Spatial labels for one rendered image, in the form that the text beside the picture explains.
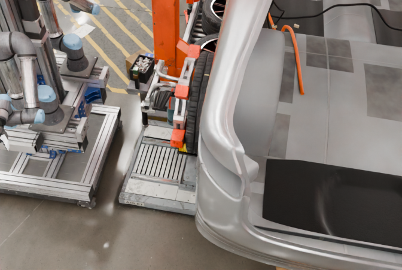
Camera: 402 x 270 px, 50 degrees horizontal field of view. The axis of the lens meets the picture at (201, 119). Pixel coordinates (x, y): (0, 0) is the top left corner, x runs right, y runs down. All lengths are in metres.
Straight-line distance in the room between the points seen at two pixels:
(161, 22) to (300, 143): 1.26
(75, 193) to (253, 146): 1.38
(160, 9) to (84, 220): 1.59
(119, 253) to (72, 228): 0.40
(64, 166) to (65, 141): 0.49
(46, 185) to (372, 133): 2.20
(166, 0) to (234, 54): 1.20
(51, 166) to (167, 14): 1.39
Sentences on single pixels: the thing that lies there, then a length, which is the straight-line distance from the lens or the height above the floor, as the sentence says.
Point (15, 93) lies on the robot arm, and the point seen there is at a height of 1.08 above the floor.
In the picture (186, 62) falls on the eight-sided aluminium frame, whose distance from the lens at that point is 2.64.
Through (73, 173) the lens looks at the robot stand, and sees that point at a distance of 3.30.
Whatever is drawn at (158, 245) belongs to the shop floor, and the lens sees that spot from 3.16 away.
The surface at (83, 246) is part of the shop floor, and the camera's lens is 3.22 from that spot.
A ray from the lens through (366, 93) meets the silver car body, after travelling 2.81.
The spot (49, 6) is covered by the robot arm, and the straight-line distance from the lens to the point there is 2.93.
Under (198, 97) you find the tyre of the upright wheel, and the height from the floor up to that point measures 1.11.
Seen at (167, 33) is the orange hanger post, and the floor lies 0.99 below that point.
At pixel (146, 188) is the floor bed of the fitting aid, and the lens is 3.30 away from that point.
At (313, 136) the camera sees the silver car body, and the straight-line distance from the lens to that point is 2.58.
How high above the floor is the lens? 2.86
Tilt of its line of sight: 49 degrees down
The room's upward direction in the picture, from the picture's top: 3 degrees clockwise
